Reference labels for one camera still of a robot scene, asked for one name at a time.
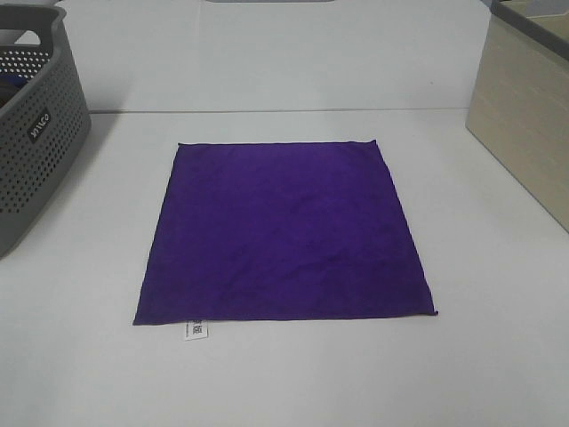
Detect white towel care label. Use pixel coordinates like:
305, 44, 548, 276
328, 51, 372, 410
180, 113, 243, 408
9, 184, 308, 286
183, 320, 209, 342

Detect grey perforated plastic basket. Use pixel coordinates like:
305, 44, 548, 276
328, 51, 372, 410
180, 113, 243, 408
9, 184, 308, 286
1, 4, 92, 255

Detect purple microfibre towel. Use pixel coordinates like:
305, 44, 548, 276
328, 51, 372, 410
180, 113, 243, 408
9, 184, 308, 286
133, 141, 437, 326

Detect beige box with grey rim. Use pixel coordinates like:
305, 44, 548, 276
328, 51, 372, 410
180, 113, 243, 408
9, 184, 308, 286
466, 1, 568, 228

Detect dark towels inside basket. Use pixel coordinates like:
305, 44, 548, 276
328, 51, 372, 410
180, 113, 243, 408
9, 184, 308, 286
0, 74, 28, 107

